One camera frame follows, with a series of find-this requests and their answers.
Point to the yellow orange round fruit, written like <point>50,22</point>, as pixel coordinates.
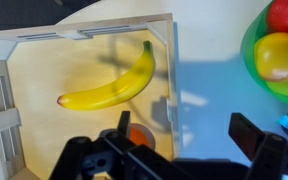
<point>279,56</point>

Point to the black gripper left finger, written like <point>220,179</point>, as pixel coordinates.
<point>94,160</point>

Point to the green plastic bowl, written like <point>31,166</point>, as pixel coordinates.
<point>250,60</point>

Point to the red apple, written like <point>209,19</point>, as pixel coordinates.
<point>285,15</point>

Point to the yellow banana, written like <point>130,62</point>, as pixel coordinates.
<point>110,93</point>

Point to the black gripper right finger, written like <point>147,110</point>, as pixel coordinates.
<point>270,156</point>

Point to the wooden tray box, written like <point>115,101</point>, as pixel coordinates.
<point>50,66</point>

